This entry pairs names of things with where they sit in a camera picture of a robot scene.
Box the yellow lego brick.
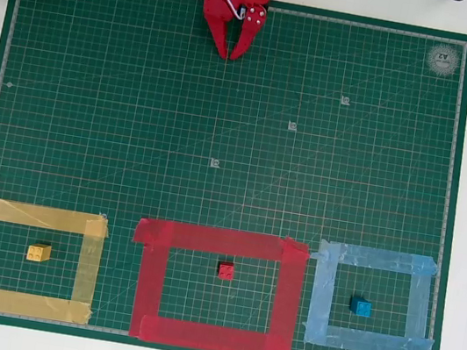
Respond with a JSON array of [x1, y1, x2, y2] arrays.
[[25, 241, 53, 265]]

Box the blue tape square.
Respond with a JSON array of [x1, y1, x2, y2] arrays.
[[295, 236, 449, 350]]

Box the blue lego brick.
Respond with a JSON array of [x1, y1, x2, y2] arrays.
[[348, 294, 374, 318]]

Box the red tape square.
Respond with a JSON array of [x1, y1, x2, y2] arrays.
[[114, 211, 316, 350]]

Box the green cutting mat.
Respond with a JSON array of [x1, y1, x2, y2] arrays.
[[0, 0, 467, 350]]

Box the red lego brick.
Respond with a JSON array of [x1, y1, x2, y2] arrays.
[[216, 261, 236, 282]]

